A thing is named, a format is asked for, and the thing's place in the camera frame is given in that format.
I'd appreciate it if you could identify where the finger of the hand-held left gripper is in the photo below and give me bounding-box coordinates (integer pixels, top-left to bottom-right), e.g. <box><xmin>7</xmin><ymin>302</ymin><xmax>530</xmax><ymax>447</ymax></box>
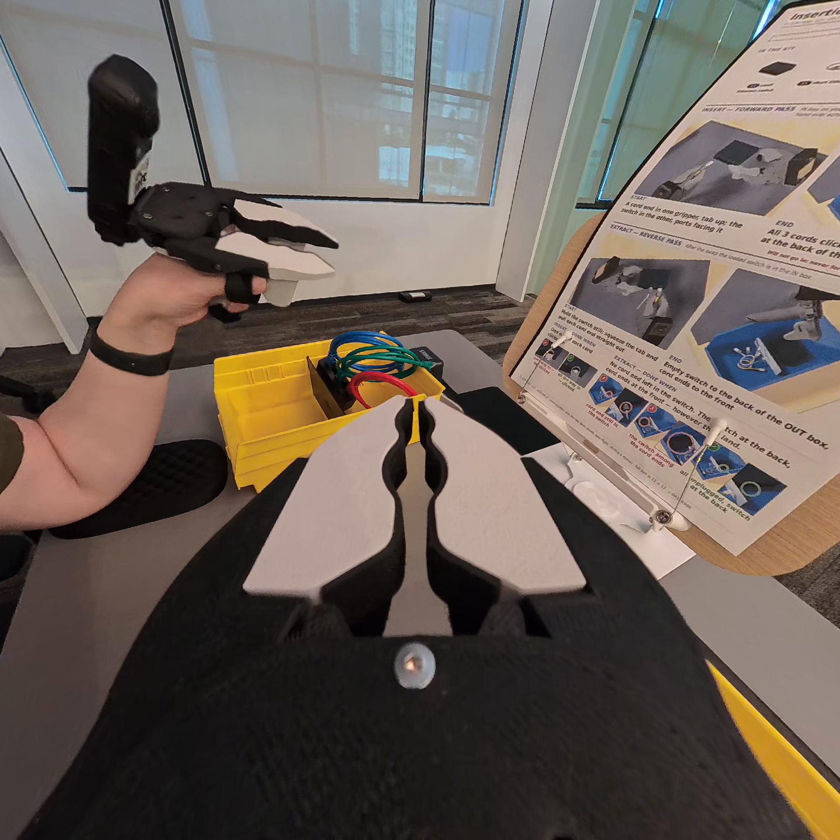
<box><xmin>217</xmin><ymin>235</ymin><xmax>337</xmax><ymax>309</ymax></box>
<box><xmin>223</xmin><ymin>196</ymin><xmax>341</xmax><ymax>253</ymax></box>

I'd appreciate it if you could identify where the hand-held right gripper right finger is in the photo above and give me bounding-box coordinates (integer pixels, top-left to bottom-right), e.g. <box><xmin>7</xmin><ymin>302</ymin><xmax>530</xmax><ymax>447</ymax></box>
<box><xmin>419</xmin><ymin>397</ymin><xmax>588</xmax><ymax>637</ymax></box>

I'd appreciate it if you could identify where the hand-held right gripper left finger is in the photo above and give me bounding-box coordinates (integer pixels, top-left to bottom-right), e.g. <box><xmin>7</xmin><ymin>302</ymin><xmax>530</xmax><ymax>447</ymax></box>
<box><xmin>241</xmin><ymin>394</ymin><xmax>417</xmax><ymax>637</ymax></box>

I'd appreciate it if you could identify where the blue ethernet cable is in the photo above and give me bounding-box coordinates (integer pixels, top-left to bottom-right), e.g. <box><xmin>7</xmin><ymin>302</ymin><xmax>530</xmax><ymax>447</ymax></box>
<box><xmin>326</xmin><ymin>331</ymin><xmax>406</xmax><ymax>368</ymax></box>

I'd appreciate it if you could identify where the black ethernet switch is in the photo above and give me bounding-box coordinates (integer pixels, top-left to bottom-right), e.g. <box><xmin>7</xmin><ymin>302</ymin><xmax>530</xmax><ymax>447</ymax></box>
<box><xmin>317</xmin><ymin>357</ymin><xmax>368</xmax><ymax>412</ymax></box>

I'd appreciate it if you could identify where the green ethernet cable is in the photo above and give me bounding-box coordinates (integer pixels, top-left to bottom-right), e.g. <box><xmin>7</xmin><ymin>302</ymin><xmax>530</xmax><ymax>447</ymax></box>
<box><xmin>331</xmin><ymin>346</ymin><xmax>437</xmax><ymax>382</ymax></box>

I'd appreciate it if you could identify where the yellow plastic bin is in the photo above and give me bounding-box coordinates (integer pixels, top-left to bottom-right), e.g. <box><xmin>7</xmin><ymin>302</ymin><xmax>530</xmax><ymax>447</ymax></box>
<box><xmin>705</xmin><ymin>659</ymin><xmax>840</xmax><ymax>840</ymax></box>
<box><xmin>213</xmin><ymin>338</ymin><xmax>447</xmax><ymax>492</ymax></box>

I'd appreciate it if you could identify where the red ethernet cable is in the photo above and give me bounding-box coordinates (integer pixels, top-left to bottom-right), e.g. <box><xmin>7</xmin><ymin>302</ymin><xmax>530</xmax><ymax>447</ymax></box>
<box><xmin>346</xmin><ymin>371</ymin><xmax>419</xmax><ymax>411</ymax></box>

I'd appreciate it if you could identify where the person's left forearm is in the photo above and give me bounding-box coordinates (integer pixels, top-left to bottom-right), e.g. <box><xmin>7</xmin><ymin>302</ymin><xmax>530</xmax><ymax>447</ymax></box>
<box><xmin>0</xmin><ymin>354</ymin><xmax>175</xmax><ymax>532</ymax></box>

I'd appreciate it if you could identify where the person's left hand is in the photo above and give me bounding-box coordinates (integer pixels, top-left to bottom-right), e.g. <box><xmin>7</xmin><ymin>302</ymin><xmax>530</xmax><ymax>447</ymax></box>
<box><xmin>98</xmin><ymin>252</ymin><xmax>270</xmax><ymax>353</ymax></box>

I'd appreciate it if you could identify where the white stand base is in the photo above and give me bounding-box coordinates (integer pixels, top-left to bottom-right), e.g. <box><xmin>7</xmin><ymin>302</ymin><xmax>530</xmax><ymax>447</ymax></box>
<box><xmin>525</xmin><ymin>443</ymin><xmax>697</xmax><ymax>581</ymax></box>

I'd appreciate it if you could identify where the large clear window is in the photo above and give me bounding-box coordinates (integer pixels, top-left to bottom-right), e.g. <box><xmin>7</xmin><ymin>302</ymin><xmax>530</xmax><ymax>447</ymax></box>
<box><xmin>0</xmin><ymin>0</ymin><xmax>526</xmax><ymax>206</ymax></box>

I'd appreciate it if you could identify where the black bin divider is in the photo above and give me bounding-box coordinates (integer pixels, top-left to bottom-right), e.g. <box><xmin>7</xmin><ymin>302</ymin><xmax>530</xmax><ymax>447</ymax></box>
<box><xmin>305</xmin><ymin>356</ymin><xmax>332</xmax><ymax>419</ymax></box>

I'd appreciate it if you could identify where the black foam pad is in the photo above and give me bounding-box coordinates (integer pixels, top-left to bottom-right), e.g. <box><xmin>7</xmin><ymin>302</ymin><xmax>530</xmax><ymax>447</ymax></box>
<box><xmin>49</xmin><ymin>438</ymin><xmax>228</xmax><ymax>540</ymax></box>

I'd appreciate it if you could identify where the black wristband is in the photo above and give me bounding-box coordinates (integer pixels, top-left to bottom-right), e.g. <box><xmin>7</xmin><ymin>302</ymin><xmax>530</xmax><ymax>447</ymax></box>
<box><xmin>87</xmin><ymin>326</ymin><xmax>175</xmax><ymax>378</ymax></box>

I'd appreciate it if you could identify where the black chair part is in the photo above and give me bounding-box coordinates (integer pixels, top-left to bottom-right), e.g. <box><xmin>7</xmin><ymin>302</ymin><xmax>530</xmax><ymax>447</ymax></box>
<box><xmin>0</xmin><ymin>375</ymin><xmax>56</xmax><ymax>416</ymax></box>

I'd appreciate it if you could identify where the instruction sheet on board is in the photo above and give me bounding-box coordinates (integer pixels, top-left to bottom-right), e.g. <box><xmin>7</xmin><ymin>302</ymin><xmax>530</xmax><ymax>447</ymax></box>
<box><xmin>502</xmin><ymin>210</ymin><xmax>840</xmax><ymax>578</ymax></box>

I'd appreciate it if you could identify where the instruction poster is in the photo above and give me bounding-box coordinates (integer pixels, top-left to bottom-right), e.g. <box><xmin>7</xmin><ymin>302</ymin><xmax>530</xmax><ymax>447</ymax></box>
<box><xmin>508</xmin><ymin>0</ymin><xmax>840</xmax><ymax>559</ymax></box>

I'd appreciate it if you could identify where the green tinted window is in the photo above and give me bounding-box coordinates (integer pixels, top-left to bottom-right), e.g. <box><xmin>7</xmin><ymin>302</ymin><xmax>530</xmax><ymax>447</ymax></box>
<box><xmin>577</xmin><ymin>0</ymin><xmax>782</xmax><ymax>210</ymax></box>

